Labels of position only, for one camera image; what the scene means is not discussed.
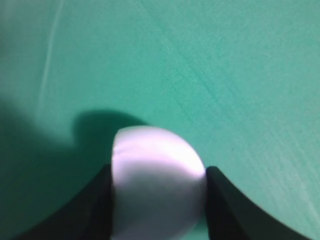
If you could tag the green table cloth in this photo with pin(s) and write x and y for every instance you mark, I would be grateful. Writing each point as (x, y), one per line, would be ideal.
(238, 79)

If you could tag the white bluetooth earphone case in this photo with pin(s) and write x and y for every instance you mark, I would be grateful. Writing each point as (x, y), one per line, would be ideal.
(159, 184)

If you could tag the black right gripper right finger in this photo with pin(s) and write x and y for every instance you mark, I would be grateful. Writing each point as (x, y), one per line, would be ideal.
(231, 215)

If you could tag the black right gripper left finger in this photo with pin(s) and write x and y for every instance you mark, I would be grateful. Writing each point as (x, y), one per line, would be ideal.
(88, 216)

